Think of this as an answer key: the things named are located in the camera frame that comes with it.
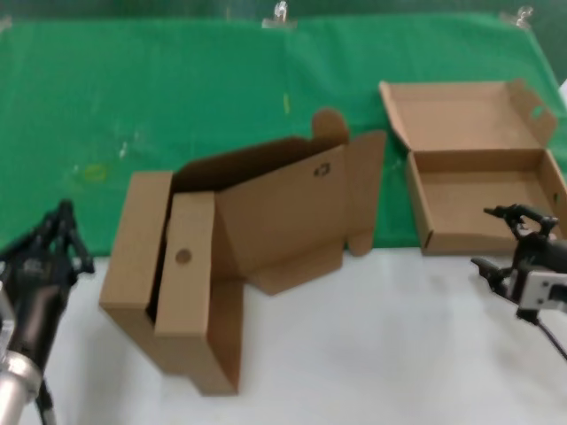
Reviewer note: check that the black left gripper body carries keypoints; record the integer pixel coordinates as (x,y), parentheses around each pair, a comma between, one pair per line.
(42,292)

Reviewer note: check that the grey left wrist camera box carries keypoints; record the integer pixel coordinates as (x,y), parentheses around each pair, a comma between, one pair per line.
(4,319)

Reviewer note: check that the yellow tape strip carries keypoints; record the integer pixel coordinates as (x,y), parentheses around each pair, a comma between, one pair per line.
(285,102)

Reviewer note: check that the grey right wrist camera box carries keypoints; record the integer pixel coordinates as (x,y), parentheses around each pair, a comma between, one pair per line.
(542,292)

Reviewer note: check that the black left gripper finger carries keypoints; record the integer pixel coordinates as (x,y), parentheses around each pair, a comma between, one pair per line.
(51,230)
(75,245)

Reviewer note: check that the large open cardboard box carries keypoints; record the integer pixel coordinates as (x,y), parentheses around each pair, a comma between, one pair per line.
(274,221)

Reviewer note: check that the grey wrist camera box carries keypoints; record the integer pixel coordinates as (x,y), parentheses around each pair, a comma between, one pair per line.
(4,319)
(542,292)

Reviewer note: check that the green table cloth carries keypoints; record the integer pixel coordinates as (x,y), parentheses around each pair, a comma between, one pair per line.
(177,88)

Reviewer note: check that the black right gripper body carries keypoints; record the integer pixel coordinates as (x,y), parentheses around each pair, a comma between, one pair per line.
(542,254)

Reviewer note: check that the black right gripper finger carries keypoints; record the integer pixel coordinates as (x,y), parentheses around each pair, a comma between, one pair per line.
(494,274)
(525,219)

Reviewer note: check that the small flat open cardboard box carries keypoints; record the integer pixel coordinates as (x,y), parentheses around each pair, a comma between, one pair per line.
(465,133)

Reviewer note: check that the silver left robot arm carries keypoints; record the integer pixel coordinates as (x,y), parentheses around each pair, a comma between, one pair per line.
(15,389)

